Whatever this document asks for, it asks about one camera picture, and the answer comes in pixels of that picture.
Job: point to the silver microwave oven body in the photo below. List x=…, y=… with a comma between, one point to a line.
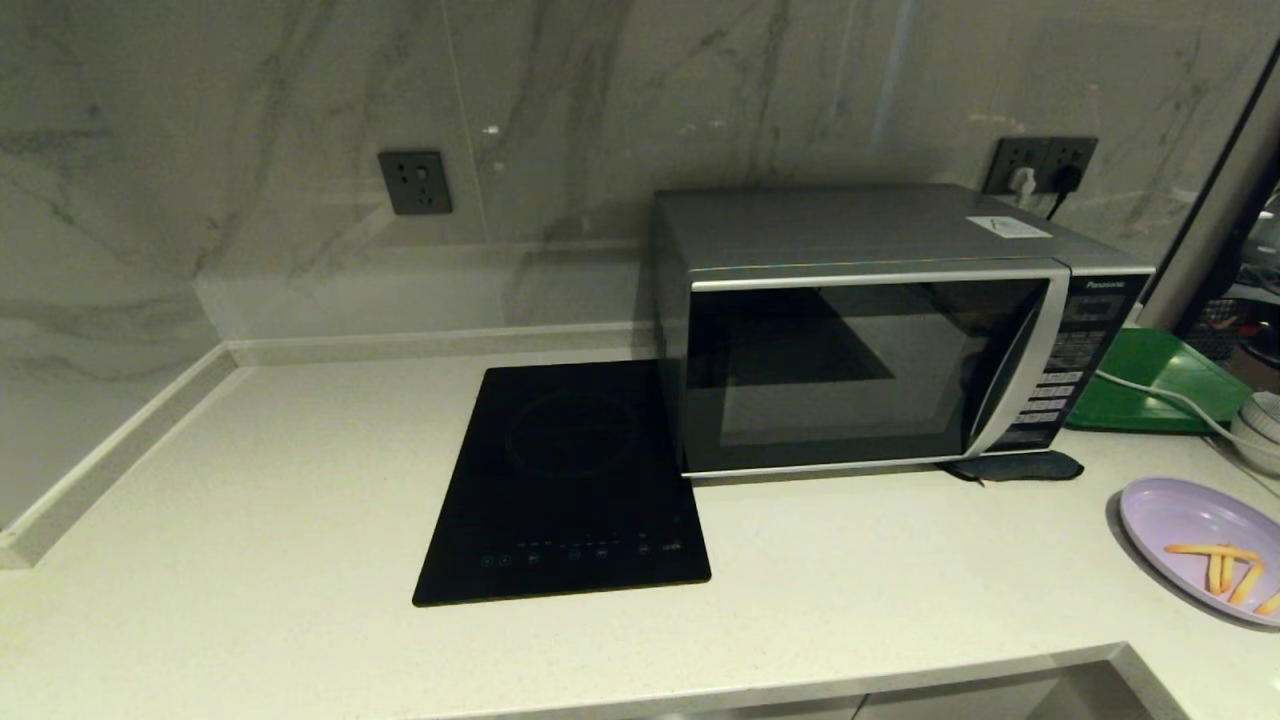
x=850, y=225

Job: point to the purple plate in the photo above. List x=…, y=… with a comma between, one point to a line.
x=1170, y=515

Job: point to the black induction cooktop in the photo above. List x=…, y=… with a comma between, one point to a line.
x=560, y=480

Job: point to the white sticker label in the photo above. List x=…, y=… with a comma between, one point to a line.
x=1010, y=227

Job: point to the dark cloth pad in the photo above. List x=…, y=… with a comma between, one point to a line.
x=1030, y=466

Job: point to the white power plug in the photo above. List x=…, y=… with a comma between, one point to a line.
x=1022, y=184

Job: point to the green cutting board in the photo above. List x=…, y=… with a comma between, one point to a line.
x=1150, y=370

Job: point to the black mesh basket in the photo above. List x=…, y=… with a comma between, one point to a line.
x=1215, y=335

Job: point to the white ceramic bowl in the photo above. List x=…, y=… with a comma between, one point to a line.
x=1268, y=405
x=1255, y=450

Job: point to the grey single wall socket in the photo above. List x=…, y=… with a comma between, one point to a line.
x=414, y=182

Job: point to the grey double wall socket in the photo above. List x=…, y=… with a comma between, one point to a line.
x=1040, y=152

